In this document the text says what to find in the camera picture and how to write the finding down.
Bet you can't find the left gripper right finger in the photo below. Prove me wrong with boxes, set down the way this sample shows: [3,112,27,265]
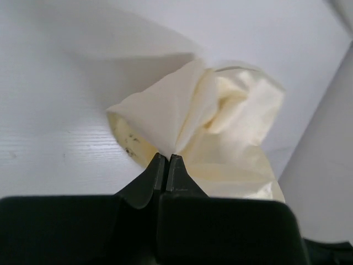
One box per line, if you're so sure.
[158,155,308,264]

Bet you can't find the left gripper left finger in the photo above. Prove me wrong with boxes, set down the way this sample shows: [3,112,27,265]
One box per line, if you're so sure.
[1,155,165,264]

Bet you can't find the cream cloth napkin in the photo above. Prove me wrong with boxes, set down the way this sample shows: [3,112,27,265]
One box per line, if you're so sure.
[106,59,285,202]

